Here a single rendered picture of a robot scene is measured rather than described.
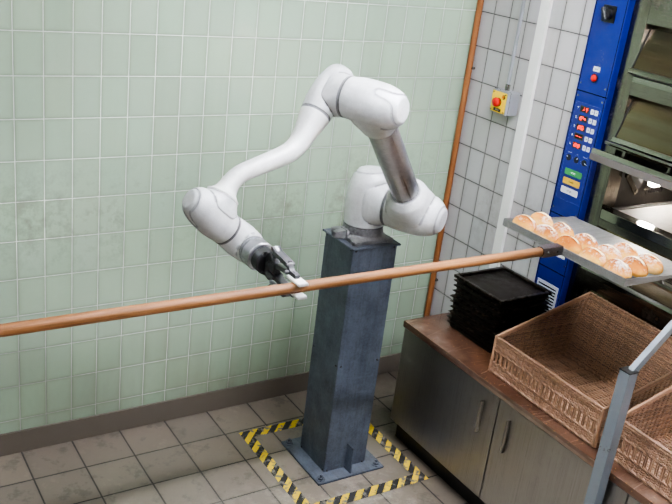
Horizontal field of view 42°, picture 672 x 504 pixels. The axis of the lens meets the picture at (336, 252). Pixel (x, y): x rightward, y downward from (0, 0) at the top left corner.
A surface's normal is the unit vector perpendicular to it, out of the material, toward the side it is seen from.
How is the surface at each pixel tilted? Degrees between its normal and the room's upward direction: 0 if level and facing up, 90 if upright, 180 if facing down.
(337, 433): 90
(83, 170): 90
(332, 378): 90
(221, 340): 90
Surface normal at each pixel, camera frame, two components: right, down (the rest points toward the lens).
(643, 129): -0.75, -0.22
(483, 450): -0.84, 0.11
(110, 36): 0.52, 0.37
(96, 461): 0.11, -0.92
